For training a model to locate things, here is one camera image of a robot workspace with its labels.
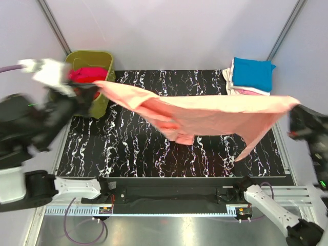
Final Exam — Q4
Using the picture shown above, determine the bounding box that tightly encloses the light pink folded t shirt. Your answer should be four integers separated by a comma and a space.
236, 89, 261, 95

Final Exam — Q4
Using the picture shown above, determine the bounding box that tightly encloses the red t shirt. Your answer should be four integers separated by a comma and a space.
72, 76, 105, 84

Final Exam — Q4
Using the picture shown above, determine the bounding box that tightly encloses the magenta t shirt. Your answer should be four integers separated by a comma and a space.
69, 67, 108, 80

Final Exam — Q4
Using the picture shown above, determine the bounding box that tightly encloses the olive green plastic bin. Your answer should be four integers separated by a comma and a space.
50, 50, 116, 119

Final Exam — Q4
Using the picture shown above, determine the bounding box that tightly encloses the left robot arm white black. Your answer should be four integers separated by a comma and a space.
1, 83, 111, 212

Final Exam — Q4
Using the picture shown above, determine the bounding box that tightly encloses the white slotted cable duct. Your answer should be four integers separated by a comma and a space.
45, 205, 236, 217

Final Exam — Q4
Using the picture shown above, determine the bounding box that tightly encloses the white folded t shirt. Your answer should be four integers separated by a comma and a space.
230, 59, 270, 96

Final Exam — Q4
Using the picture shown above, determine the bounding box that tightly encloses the salmon pink t shirt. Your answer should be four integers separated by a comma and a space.
96, 81, 300, 161

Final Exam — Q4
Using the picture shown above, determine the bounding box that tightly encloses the corner aluminium post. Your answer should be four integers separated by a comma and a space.
36, 0, 71, 55
266, 0, 308, 60

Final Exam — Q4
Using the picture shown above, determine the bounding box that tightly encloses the left corner aluminium post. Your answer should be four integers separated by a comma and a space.
36, 0, 71, 55

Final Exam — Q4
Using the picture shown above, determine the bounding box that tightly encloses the small controller board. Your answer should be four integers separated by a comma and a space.
99, 204, 113, 215
236, 207, 253, 218

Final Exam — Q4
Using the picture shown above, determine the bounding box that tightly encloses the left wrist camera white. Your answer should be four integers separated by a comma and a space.
17, 58, 76, 97

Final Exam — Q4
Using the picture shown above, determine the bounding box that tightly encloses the left small controller board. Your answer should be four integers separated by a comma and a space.
99, 204, 113, 215

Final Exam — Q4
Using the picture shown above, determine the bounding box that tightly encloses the right corner aluminium post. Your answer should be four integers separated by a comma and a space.
266, 0, 308, 60

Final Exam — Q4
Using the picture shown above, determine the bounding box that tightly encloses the right small controller board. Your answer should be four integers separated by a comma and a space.
236, 207, 253, 218

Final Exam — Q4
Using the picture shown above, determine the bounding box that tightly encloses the cream folded t shirt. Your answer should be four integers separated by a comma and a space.
222, 68, 241, 95

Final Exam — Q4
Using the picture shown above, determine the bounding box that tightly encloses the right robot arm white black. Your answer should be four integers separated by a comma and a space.
233, 105, 327, 245

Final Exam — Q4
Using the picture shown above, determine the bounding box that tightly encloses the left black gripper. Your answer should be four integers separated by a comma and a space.
35, 77, 103, 149

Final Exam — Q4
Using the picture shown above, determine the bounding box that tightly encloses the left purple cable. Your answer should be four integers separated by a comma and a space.
0, 64, 110, 244

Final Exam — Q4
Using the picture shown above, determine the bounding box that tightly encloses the black marbled table mat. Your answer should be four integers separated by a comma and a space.
56, 69, 286, 178

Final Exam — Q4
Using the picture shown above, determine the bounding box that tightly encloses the aluminium frame rail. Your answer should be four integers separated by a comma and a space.
33, 186, 313, 208

